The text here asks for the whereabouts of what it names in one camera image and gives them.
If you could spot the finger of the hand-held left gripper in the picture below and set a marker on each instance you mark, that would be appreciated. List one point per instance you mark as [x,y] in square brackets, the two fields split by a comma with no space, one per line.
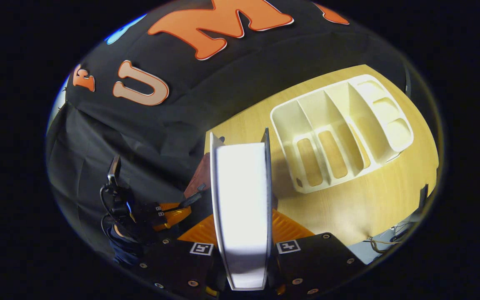
[173,207]
[173,220]

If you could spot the white bookshelf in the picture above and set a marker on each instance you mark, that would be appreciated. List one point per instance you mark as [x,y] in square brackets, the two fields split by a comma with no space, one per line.
[290,121]

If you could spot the black backdrop cloth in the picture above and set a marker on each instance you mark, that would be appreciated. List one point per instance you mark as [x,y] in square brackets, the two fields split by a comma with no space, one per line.
[223,83]

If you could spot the maroon schoolbag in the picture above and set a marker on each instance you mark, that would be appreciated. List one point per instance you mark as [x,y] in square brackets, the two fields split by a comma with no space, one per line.
[200,175]

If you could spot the white portrait cover book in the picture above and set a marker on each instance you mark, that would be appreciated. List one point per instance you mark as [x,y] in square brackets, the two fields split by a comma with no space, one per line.
[242,200]

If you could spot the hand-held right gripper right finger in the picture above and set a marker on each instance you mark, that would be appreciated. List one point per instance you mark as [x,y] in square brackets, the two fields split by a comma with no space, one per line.
[319,262]

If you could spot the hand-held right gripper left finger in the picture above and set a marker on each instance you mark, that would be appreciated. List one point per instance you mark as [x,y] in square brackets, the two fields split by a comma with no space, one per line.
[173,262]

